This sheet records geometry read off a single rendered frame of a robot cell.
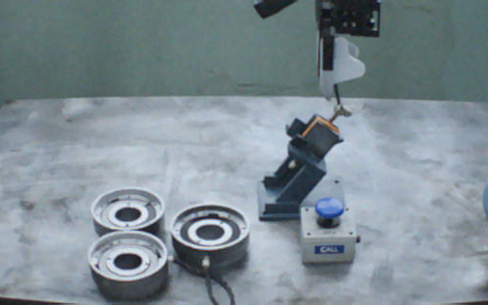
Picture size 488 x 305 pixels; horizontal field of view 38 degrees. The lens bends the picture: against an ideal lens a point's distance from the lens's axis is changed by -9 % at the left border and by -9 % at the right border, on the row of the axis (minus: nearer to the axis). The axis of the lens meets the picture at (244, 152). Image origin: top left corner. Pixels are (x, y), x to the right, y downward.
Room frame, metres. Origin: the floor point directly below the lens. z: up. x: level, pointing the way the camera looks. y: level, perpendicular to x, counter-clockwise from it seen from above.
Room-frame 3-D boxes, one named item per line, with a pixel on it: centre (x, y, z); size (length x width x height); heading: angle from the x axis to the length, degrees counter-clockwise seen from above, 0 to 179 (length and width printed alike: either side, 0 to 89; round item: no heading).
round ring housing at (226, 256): (0.83, 0.04, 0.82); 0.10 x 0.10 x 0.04
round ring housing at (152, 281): (0.77, 0.15, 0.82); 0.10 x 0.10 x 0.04
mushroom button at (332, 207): (0.83, -0.11, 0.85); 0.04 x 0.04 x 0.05
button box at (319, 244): (0.83, -0.12, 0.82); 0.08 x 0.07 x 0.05; 89
